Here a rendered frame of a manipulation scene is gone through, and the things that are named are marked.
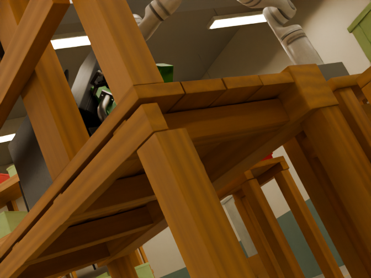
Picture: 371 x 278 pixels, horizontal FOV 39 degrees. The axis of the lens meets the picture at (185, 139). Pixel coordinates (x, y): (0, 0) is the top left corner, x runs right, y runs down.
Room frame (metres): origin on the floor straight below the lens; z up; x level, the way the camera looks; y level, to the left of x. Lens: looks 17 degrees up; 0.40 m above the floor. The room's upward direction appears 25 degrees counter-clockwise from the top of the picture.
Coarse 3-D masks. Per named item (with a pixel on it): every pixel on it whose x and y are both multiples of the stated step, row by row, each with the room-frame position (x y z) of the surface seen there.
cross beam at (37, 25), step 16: (32, 0) 1.17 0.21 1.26; (48, 0) 1.12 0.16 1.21; (64, 0) 1.13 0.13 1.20; (32, 16) 1.19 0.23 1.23; (48, 16) 1.15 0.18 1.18; (16, 32) 1.27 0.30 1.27; (32, 32) 1.22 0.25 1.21; (48, 32) 1.21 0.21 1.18; (16, 48) 1.30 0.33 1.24; (32, 48) 1.25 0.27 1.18; (0, 64) 1.39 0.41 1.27; (16, 64) 1.32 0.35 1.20; (32, 64) 1.33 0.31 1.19; (0, 80) 1.42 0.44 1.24; (16, 80) 1.37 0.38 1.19; (0, 96) 1.45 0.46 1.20; (16, 96) 1.46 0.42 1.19; (0, 112) 1.51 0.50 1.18; (0, 128) 1.61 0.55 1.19
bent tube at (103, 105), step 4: (104, 92) 1.76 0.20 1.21; (108, 92) 1.77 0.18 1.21; (100, 96) 1.78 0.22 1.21; (104, 96) 1.76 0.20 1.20; (108, 96) 1.76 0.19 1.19; (112, 96) 1.77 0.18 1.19; (104, 100) 1.74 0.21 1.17; (108, 100) 1.76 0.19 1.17; (112, 100) 1.79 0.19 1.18; (100, 104) 1.73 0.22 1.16; (104, 104) 1.73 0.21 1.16; (112, 104) 1.80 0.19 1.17; (100, 108) 1.71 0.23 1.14; (104, 108) 1.72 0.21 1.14; (100, 112) 1.71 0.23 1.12; (104, 112) 1.71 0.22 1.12; (100, 116) 1.70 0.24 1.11; (104, 116) 1.70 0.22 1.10; (100, 120) 1.71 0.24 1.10
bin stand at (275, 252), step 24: (264, 168) 2.13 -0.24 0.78; (288, 168) 2.17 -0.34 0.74; (216, 192) 2.14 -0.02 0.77; (240, 192) 2.35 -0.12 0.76; (288, 192) 2.15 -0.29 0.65; (264, 216) 2.01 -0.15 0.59; (264, 240) 2.36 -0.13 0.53; (312, 240) 2.15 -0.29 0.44; (264, 264) 2.38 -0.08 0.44; (288, 264) 2.01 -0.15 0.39; (336, 264) 2.17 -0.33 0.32
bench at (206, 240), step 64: (128, 128) 1.13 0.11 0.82; (192, 128) 1.25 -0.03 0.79; (256, 128) 1.42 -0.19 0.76; (320, 128) 1.50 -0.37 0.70; (64, 192) 1.43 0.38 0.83; (128, 192) 1.59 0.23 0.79; (192, 192) 1.09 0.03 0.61; (0, 256) 1.89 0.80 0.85; (64, 256) 2.29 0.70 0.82; (128, 256) 2.56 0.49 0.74; (192, 256) 1.11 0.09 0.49
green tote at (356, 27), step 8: (368, 8) 1.43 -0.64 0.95; (360, 16) 1.47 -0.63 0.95; (368, 16) 1.45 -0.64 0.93; (352, 24) 1.51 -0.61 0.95; (360, 24) 1.49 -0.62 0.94; (368, 24) 1.47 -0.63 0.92; (352, 32) 1.53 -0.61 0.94; (360, 32) 1.50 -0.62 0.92; (368, 32) 1.48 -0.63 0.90; (360, 40) 1.52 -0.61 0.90; (368, 40) 1.49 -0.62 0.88; (368, 48) 1.51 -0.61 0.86; (368, 56) 1.52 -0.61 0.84
